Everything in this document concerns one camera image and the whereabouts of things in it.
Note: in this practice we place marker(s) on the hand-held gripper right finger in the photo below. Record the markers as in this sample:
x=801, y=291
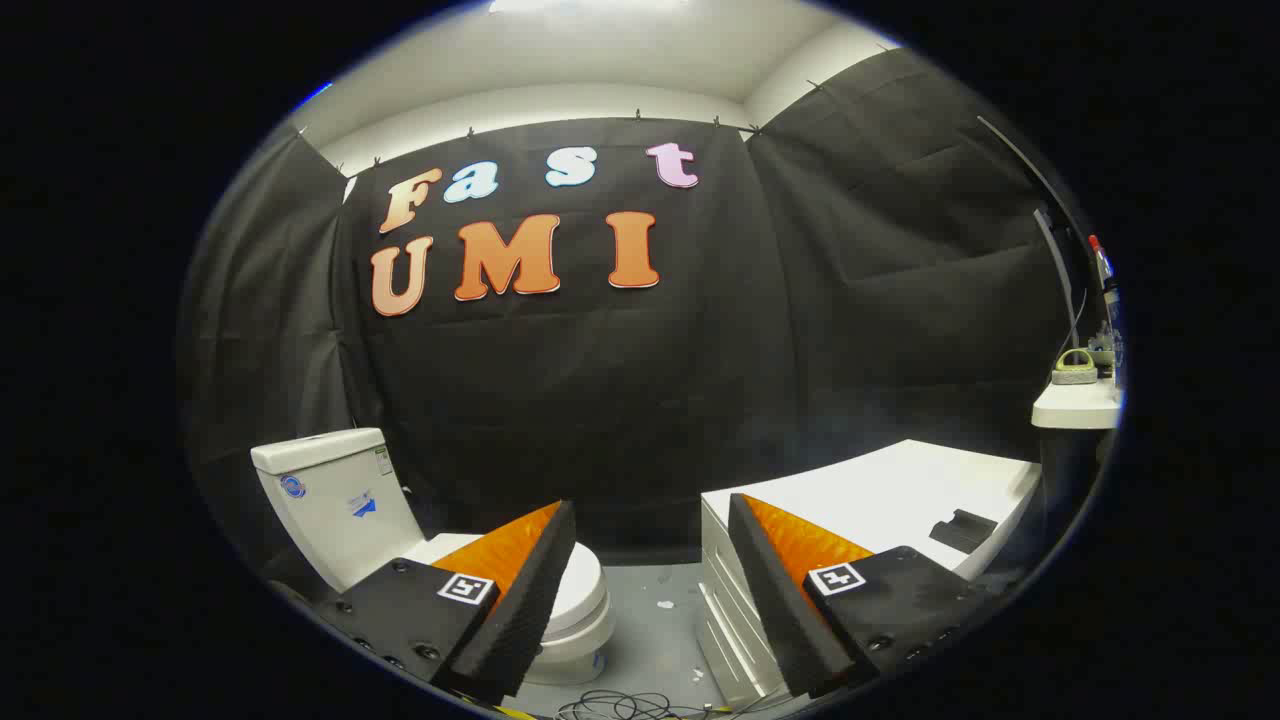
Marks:
x=775, y=600

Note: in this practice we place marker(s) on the white shelf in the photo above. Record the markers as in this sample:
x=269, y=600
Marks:
x=1075, y=408

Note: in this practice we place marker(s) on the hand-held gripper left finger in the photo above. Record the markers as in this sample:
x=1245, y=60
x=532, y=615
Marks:
x=520, y=600

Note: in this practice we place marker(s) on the white drawer cabinet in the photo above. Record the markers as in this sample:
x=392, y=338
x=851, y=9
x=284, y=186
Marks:
x=900, y=490

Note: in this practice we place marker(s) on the white toilet lid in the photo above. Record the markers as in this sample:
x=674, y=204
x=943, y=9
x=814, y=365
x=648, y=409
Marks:
x=586, y=590

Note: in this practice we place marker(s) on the red capped bottle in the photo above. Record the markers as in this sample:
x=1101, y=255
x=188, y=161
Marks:
x=1103, y=265

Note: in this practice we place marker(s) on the black backdrop cloth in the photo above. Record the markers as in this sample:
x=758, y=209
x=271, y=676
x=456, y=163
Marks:
x=600, y=400

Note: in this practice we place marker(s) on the flat black object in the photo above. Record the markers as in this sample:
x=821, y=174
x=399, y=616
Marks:
x=962, y=530

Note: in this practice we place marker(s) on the white toilet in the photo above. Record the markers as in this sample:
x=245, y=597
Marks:
x=340, y=500

